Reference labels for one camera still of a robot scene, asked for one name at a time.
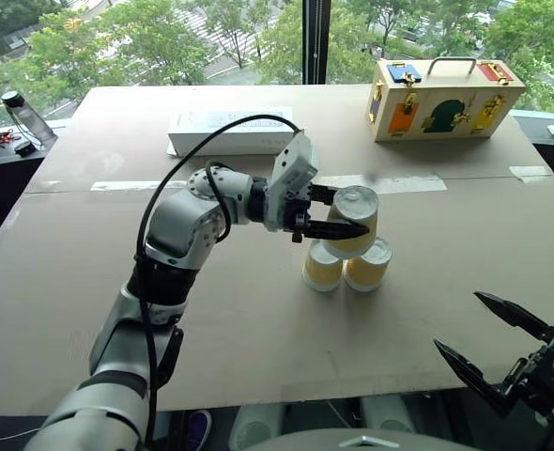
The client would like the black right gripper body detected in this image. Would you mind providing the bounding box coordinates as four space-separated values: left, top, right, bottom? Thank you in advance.
500 327 554 427

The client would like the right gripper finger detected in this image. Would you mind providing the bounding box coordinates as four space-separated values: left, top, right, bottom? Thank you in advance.
473 290 554 344
433 338 517 418

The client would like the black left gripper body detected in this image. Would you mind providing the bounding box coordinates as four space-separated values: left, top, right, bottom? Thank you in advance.
281 184 323 244

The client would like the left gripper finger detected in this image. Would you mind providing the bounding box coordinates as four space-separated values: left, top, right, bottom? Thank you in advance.
303 220 371 242
312 184 340 207

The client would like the yellow paper cup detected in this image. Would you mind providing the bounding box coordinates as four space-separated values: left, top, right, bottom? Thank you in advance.
322 185 380 258
302 239 345 293
343 237 393 293

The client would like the white rounded foot shape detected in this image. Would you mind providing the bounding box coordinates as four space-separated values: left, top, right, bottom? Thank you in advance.
360 394 418 434
228 402 286 451

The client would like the flat white cardboard box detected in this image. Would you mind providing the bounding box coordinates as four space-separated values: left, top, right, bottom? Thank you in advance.
166 106 295 158

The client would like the grey robot torso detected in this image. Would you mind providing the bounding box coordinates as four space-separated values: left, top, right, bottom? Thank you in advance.
242 434 483 451

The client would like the clear tape strip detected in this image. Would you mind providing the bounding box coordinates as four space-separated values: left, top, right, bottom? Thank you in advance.
508 164 554 184
89 179 190 193

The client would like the black window mullion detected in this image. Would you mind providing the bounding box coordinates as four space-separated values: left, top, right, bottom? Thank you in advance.
301 0 331 86

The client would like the purple shoe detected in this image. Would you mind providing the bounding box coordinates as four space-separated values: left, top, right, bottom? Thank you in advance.
184 409 213 451

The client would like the clear water bottle black cap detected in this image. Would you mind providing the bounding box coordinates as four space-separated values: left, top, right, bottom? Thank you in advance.
0 90 58 149

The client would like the dark side table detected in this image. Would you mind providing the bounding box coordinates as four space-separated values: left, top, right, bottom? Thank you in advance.
0 117 74 236

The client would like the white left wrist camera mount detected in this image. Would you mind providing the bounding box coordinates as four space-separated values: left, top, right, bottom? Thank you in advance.
263 132 321 233

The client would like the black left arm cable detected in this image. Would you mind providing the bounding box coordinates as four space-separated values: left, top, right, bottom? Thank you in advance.
134 114 305 451

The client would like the wooden lock box with handle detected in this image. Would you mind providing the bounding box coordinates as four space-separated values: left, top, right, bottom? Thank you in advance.
367 56 527 143

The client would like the thin white floor cable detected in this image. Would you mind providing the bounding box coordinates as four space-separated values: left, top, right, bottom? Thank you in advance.
0 426 40 443

